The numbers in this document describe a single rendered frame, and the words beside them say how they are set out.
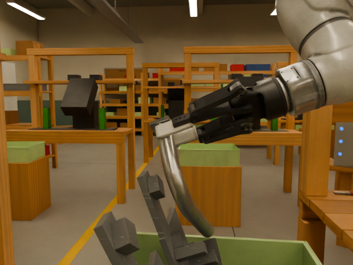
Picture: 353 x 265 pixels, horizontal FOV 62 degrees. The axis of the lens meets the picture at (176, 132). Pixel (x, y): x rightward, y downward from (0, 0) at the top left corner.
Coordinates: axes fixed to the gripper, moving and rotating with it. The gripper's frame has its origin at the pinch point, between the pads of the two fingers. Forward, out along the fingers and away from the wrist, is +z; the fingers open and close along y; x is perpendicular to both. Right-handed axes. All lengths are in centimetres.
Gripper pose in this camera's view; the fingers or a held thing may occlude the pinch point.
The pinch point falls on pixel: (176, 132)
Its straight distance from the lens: 56.1
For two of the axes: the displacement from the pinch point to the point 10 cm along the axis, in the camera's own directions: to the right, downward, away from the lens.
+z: -9.3, 3.3, 1.4
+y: -3.2, -5.8, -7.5
